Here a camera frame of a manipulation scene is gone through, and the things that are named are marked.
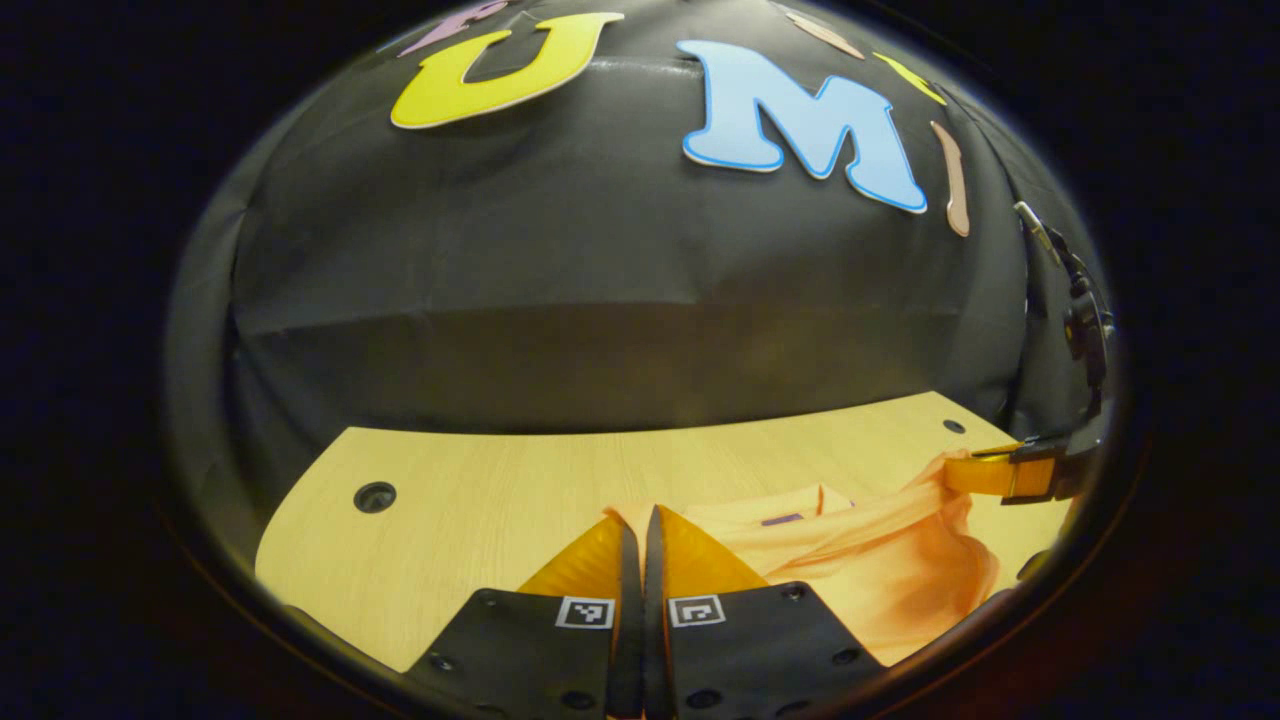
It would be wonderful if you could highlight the orange T-shirt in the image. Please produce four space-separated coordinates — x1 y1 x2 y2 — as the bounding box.
604 453 1002 668

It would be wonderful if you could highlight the black backdrop cloth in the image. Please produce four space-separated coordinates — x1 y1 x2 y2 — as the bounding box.
165 0 1117 566

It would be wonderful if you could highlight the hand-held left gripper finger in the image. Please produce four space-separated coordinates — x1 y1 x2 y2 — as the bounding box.
644 504 887 720
404 511 648 720

